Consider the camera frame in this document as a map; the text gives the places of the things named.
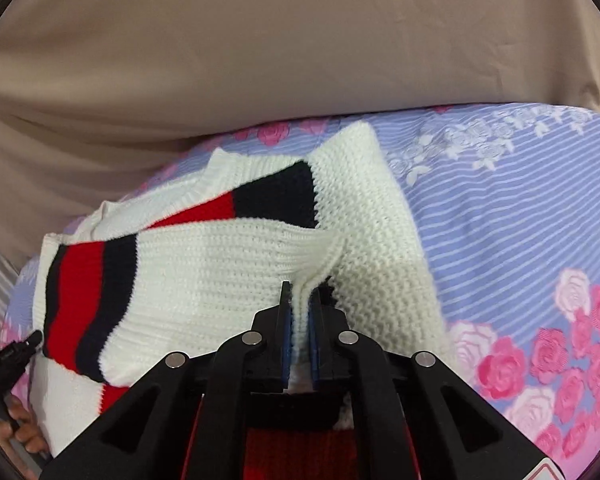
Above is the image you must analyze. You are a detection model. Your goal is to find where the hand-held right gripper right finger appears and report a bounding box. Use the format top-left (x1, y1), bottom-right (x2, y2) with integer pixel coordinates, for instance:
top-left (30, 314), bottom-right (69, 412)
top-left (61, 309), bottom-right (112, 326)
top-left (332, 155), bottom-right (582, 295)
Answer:
top-left (307, 287), bottom-right (567, 480)

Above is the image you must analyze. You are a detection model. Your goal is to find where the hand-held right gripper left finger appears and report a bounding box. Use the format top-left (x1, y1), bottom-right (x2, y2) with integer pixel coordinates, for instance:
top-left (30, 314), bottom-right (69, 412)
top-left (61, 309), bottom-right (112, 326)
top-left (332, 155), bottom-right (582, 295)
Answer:
top-left (40, 282), bottom-right (296, 480)

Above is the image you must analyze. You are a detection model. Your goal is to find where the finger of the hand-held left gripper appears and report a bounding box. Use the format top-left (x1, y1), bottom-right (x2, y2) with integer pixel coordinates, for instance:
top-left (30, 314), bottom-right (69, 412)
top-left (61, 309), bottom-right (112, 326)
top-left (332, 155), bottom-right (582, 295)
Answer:
top-left (0, 330), bottom-right (44, 362)

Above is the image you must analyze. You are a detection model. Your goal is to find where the white knit striped sweater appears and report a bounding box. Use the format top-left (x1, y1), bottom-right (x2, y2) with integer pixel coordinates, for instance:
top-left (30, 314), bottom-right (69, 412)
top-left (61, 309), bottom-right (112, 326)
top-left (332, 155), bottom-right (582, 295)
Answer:
top-left (32, 121), bottom-right (455, 480)

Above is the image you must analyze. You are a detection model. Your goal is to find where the person's left hand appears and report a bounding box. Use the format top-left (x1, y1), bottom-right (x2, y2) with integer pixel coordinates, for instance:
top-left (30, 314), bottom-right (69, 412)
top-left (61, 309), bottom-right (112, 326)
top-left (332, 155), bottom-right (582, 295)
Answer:
top-left (0, 394), bottom-right (51, 462)

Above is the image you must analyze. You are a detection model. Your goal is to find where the pink blue floral bedsheet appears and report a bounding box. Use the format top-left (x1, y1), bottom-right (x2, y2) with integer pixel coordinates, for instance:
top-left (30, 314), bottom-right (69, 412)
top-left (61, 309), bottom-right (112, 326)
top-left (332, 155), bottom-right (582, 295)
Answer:
top-left (0, 102), bottom-right (600, 480)

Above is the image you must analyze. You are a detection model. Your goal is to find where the beige backdrop cloth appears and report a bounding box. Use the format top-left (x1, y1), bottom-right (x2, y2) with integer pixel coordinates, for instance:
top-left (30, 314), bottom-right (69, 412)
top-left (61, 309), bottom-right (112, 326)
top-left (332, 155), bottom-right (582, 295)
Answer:
top-left (0, 0), bottom-right (600, 273)

